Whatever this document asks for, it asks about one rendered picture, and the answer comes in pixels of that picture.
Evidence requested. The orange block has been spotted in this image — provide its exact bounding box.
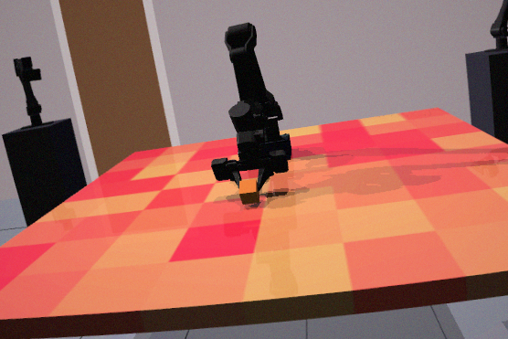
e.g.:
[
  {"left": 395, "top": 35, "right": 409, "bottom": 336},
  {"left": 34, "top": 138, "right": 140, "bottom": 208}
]
[{"left": 239, "top": 179, "right": 259, "bottom": 205}]

